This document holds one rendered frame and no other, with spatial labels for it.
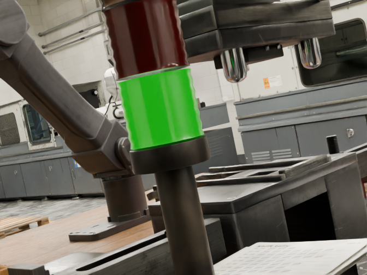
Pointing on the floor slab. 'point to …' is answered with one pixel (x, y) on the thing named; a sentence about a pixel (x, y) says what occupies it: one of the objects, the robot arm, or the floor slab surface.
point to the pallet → (22, 223)
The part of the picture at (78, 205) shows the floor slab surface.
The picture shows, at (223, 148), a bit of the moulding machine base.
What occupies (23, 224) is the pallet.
